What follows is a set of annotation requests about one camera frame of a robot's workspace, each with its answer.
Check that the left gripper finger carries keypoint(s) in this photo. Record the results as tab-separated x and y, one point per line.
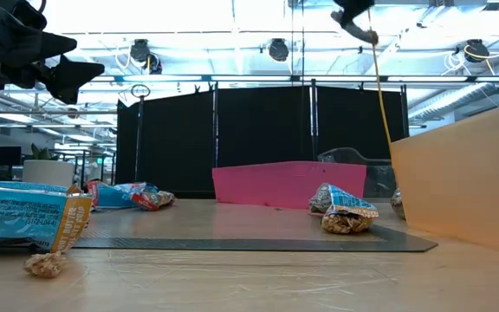
56	45
72	80

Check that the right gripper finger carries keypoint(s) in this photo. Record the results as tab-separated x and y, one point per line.
353	6
355	29

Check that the blue granola bar red end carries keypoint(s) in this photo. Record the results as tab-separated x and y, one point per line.
115	196

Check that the red green granola bar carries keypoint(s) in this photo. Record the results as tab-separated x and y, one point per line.
152	200

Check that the blue granola bar yellow end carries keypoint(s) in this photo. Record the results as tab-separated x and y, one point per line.
15	216

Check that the granola chunk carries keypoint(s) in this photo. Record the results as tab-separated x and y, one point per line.
45	265

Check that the black ceiling spotlight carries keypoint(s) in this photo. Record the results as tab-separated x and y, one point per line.
476	51
140	50
278	50

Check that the white potted plant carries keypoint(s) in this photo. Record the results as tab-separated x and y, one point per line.
48	173

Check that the black monitor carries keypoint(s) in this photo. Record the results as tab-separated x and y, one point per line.
6	156

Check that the black folding partition screen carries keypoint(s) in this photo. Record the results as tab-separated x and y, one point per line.
176	143

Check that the pink plastic bin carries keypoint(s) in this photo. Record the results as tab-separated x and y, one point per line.
275	186

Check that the orange plastic bin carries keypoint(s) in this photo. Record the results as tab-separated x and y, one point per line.
470	182

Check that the dark grey bordered mat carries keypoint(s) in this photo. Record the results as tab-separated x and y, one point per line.
254	245

